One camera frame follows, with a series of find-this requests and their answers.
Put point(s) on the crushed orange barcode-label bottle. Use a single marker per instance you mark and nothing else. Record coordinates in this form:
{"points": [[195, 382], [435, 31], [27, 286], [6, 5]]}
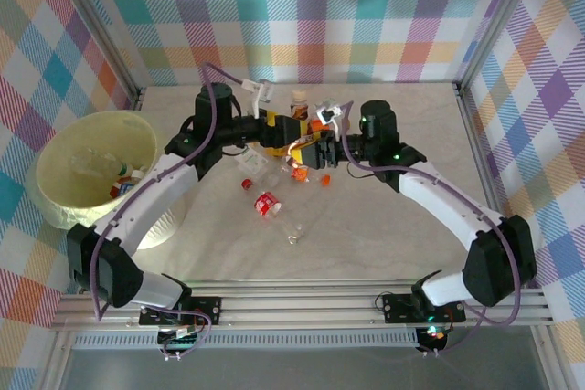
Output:
{"points": [[300, 174]]}

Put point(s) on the brown white label bottle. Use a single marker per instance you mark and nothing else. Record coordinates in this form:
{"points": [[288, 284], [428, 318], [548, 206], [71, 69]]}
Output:
{"points": [[299, 110]]}

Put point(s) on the clear white-label bottle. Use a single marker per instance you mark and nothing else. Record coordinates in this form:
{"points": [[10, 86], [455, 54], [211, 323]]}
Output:
{"points": [[251, 161]]}

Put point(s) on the red label cola bottle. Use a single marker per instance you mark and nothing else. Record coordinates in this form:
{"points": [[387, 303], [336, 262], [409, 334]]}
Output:
{"points": [[266, 203]]}

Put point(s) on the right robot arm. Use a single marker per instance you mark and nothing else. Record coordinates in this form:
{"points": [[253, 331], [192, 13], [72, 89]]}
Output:
{"points": [[439, 198]]}

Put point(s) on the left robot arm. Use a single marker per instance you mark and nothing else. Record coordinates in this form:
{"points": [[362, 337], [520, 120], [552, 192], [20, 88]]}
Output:
{"points": [[151, 198]]}

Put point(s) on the pale yellow plastic bin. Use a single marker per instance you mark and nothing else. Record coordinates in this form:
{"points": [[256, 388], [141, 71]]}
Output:
{"points": [[55, 171]]}

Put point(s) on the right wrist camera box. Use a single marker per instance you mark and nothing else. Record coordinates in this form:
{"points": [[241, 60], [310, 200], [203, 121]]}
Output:
{"points": [[330, 111]]}

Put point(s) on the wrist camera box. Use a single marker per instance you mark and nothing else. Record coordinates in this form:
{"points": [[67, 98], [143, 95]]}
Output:
{"points": [[330, 111], [258, 88]]}

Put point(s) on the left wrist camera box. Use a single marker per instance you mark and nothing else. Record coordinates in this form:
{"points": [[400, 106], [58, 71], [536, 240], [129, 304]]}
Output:
{"points": [[258, 88]]}

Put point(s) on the aluminium side rail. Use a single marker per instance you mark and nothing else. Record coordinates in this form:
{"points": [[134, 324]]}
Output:
{"points": [[484, 180], [137, 100]]}

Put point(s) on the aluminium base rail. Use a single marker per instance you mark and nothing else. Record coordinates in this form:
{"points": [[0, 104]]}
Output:
{"points": [[297, 308]]}

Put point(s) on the aluminium frame post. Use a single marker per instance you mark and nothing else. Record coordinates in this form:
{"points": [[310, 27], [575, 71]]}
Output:
{"points": [[96, 24], [498, 24]]}

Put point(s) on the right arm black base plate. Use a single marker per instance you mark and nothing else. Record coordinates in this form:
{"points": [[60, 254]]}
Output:
{"points": [[397, 308]]}

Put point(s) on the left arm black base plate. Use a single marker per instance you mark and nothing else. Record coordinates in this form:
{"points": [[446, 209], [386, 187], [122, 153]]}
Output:
{"points": [[208, 310]]}

